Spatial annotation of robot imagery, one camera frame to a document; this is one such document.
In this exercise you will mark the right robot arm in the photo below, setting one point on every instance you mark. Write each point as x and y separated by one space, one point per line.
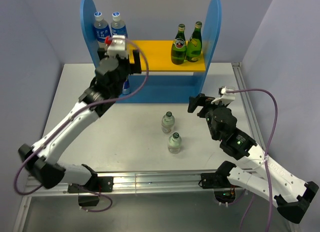
289 194

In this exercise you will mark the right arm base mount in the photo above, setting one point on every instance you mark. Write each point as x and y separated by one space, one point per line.
225 193

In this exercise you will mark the front clear glass bottle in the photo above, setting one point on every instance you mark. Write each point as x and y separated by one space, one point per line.
174 143

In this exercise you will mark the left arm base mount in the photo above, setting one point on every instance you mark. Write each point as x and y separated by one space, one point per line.
95 189

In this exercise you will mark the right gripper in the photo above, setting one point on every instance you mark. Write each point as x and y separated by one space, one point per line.
200 99

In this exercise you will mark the green Perrier bottle red label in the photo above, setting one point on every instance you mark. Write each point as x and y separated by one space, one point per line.
179 46

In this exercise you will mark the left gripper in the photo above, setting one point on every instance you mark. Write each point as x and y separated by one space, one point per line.
130 69

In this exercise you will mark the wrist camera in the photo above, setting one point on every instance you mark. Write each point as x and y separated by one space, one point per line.
116 46
226 96

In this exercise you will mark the Pocari Sweat bottle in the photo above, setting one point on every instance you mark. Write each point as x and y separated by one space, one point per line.
101 29
118 26

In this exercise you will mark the clear glass bottle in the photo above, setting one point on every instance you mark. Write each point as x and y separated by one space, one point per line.
168 122
174 143

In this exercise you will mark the green Perrier lemon bottle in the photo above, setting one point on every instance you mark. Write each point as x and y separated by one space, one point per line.
194 45

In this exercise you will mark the blue and yellow shelf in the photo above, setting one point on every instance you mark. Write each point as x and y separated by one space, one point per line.
167 83

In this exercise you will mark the right Red Bull can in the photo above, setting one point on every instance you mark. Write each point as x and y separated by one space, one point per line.
126 87

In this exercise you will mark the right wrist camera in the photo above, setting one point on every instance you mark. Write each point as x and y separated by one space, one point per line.
226 96

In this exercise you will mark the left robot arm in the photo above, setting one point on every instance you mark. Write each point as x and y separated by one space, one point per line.
41 159

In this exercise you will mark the aluminium mounting rail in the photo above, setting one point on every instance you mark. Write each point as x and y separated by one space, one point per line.
132 183

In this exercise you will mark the rear clear glass bottle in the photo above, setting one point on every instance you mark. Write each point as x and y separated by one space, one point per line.
168 122

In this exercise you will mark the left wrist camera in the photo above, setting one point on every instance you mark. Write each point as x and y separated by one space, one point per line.
116 46

